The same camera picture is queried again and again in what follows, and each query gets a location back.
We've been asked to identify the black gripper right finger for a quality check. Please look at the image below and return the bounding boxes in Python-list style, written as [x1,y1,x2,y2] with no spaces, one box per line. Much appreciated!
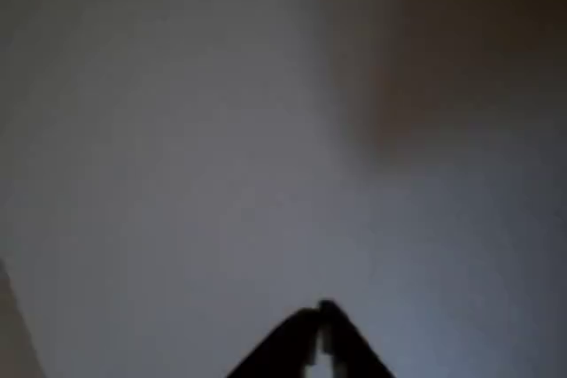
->
[317,299,396,378]

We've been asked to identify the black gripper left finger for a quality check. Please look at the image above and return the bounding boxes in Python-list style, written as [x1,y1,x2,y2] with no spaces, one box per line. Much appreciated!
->
[225,307,321,378]

